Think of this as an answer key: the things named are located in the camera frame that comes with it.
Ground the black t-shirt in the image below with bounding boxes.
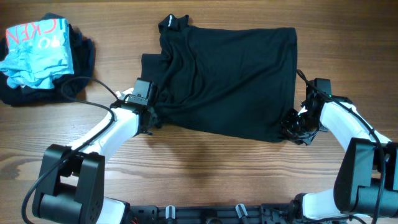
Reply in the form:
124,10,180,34
141,15,298,142

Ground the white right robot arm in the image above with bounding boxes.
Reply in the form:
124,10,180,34
281,78,397,222

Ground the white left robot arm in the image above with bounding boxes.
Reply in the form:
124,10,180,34
21,78,157,223

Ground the dark navy garment pile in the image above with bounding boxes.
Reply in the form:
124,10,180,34
1,13,95,106

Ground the light blue printed t-shirt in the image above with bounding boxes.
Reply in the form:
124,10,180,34
1,18,75,90

